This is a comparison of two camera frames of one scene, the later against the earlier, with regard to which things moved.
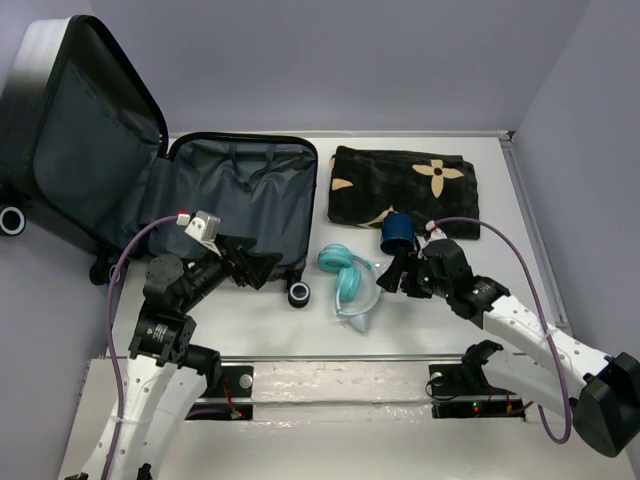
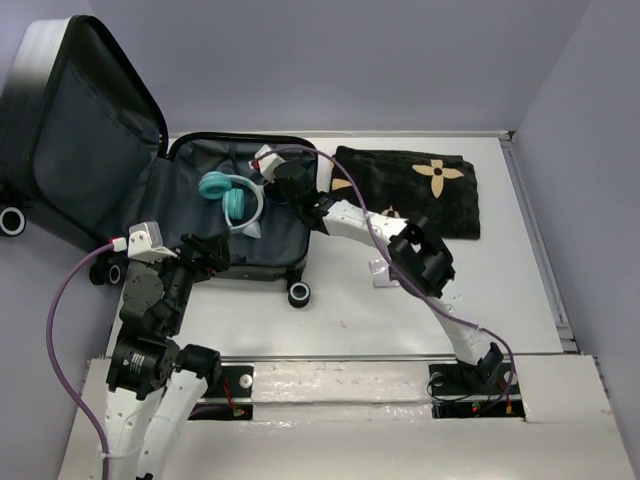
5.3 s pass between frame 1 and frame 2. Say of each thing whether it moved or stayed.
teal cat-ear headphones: moved
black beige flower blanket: stayed
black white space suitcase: stayed
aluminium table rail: stayed
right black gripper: moved
